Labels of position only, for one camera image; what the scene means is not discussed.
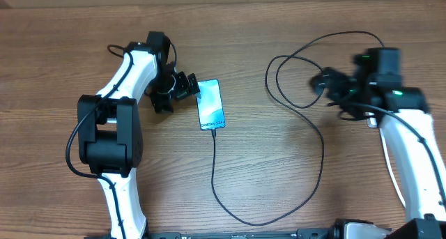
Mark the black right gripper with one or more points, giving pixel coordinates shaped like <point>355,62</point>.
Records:
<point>338,82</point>

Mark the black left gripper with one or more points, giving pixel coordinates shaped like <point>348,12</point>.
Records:
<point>185,88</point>

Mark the blue Galaxy smartphone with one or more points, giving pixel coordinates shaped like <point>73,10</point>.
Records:
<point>209,105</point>

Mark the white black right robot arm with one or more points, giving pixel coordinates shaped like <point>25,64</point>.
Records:
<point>376,93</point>

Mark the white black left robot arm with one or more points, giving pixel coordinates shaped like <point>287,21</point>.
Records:
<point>107,142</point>

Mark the white power strip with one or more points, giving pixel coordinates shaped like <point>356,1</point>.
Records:
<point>372,122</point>

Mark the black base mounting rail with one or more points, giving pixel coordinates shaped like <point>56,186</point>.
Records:
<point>298,234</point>

